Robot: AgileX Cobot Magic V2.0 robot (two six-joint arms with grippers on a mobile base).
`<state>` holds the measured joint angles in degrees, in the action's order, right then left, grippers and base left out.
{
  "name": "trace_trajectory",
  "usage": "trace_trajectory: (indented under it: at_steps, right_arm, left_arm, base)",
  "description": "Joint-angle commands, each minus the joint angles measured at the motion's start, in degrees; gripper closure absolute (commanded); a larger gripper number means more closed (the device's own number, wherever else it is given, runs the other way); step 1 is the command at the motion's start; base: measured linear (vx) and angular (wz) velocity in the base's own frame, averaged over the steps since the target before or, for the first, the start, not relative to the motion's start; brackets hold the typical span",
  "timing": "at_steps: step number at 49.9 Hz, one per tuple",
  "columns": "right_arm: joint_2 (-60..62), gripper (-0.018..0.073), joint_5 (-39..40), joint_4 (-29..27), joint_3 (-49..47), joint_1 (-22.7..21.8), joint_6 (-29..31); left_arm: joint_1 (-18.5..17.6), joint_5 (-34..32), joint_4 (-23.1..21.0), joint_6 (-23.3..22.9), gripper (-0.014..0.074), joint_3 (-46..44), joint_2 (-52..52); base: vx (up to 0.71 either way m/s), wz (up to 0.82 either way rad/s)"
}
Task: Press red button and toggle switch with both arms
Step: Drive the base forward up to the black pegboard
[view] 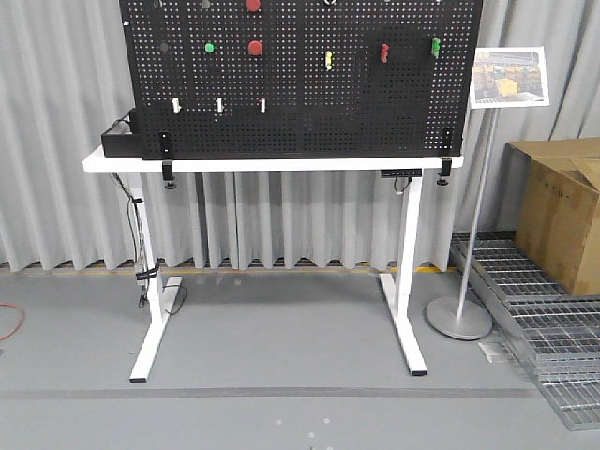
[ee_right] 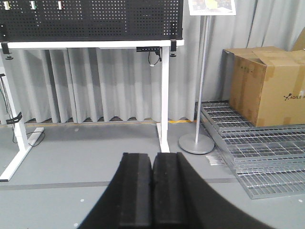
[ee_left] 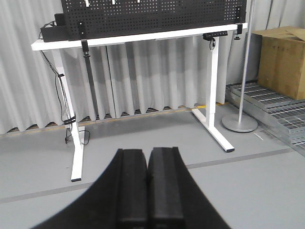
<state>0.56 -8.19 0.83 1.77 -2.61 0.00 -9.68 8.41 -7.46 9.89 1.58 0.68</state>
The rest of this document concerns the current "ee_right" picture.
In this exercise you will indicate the white standing desk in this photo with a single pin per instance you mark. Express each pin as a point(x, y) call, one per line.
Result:
point(26, 143)

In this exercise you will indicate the lower steel floor grating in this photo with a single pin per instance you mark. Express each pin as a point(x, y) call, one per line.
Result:
point(267, 163)

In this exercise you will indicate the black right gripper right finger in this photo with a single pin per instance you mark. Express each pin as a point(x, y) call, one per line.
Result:
point(184, 200)

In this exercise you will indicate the black perforated pegboard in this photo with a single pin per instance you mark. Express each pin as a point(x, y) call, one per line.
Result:
point(92, 20)

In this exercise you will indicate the black right pegboard clamp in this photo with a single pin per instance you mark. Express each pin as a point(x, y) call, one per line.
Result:
point(173, 47)

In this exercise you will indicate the upper steel floor grating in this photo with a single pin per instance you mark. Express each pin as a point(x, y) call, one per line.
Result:
point(223, 118)

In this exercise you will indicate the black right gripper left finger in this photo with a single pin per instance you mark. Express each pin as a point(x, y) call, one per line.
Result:
point(127, 201)

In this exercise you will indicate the black desk control box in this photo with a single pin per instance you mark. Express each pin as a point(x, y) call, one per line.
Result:
point(148, 49)

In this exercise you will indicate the steel floor grating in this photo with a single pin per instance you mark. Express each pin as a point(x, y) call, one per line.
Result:
point(267, 163)
point(223, 118)

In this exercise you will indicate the silver sign stand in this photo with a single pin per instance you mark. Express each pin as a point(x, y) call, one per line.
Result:
point(200, 144)

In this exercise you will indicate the black left pegboard clamp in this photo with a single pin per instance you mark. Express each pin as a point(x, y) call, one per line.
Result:
point(4, 42)

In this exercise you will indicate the brown cardboard box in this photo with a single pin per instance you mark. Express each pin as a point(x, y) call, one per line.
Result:
point(268, 85)

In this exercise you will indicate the green toggle switch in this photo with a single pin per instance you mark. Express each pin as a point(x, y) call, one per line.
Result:
point(33, 5)

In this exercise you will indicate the black pegboard clamp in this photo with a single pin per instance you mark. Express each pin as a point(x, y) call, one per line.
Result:
point(173, 47)
point(4, 42)

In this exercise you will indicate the grey curtain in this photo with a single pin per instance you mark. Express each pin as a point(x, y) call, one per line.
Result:
point(95, 83)

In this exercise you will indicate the red toggle switch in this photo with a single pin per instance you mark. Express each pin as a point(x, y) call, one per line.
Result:
point(60, 7)

